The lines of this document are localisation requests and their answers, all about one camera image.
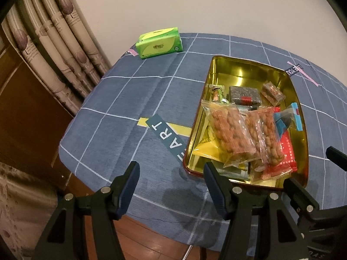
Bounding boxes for brown cake pink packet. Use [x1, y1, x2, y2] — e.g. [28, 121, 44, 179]
[260, 82, 286, 106]

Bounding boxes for dark wooden cabinet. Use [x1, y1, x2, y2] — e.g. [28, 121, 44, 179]
[1, 32, 72, 190]

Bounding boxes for yellow snack bag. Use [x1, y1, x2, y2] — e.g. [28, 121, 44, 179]
[192, 121, 225, 163]

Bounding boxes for red snack packet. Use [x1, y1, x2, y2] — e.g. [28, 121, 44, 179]
[259, 107, 298, 180]

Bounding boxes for grey sesame block packet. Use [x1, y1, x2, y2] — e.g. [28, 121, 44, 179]
[229, 86, 262, 106]

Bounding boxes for blue candy wrapper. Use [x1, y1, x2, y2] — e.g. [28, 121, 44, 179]
[273, 102, 303, 138]

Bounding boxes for blue checked tablecloth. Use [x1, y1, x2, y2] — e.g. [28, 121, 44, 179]
[59, 33, 346, 251]

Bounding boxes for small green snack packet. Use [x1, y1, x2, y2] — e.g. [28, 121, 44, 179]
[209, 84, 224, 103]

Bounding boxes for red gold toffee tin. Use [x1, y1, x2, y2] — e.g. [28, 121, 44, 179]
[183, 56, 309, 188]

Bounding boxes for clear bag orange snacks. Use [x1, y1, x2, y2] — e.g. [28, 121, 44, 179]
[201, 100, 259, 168]

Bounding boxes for blue grey snack packet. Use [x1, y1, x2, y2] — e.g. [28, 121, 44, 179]
[214, 161, 250, 181]

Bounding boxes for green tissue pack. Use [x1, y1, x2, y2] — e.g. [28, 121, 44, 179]
[135, 27, 183, 59]

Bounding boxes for clear bag twisted snacks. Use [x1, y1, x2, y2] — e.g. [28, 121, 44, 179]
[242, 107, 284, 173]

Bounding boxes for beige patterned curtain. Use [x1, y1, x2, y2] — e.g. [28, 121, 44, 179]
[1, 0, 110, 114]

